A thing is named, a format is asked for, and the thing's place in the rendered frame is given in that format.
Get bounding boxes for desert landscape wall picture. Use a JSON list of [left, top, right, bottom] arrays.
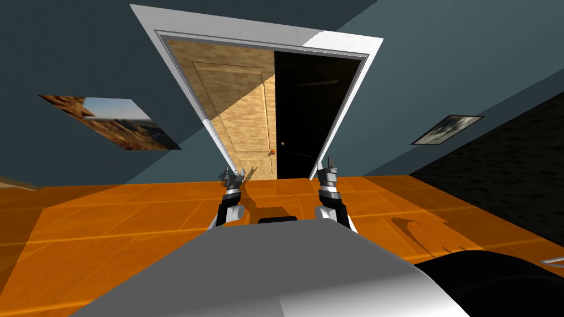
[[38, 94, 182, 151]]

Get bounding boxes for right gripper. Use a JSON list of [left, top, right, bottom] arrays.
[[317, 156, 339, 189]]

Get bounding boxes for dark door leaf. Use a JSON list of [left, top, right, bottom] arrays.
[[274, 50, 363, 181]]

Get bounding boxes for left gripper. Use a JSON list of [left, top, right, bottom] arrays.
[[221, 166, 246, 192]]

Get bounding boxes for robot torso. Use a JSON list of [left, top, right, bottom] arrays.
[[68, 216, 471, 317]]

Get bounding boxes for grey framed wall picture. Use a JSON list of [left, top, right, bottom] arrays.
[[410, 114, 485, 146]]

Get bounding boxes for light wooden door leaf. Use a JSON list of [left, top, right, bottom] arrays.
[[166, 39, 278, 181]]

